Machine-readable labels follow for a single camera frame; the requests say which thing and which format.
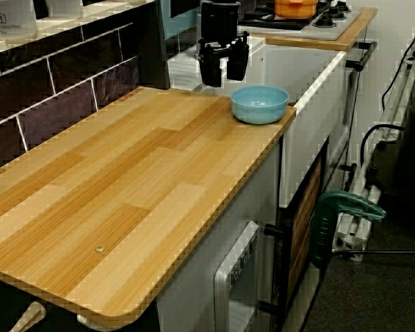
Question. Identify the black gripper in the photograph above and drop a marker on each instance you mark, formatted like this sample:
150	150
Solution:
218	20

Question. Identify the light blue bowl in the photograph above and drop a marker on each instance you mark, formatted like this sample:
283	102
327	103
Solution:
259	103

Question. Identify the white toy sink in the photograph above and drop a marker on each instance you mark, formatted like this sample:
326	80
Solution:
314	103

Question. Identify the teal plastic box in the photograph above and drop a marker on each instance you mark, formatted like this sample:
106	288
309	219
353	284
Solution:
178	17

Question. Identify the toy stove hob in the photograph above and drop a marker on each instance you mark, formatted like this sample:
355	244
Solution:
297	26

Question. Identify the orange pot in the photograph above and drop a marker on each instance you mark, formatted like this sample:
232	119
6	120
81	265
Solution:
294	8

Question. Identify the white toy kitchen cabinet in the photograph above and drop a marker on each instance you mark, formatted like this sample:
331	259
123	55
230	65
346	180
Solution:
249	193

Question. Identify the white plastic jar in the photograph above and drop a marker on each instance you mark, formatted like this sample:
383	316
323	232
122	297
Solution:
64	8
10	20

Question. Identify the wooden slat cabinet door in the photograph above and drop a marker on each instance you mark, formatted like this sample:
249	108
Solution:
304	224

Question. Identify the green clamp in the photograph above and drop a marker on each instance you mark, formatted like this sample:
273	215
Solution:
346	207

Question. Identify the grey dishwasher door panel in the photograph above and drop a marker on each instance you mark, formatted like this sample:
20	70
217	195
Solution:
224	276

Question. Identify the brass screw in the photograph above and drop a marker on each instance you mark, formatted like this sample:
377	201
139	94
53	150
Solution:
99	248

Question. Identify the white peg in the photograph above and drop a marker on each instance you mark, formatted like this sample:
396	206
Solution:
29	318
88	320

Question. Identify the aluminium frame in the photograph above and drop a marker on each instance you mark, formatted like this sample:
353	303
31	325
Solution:
352	238

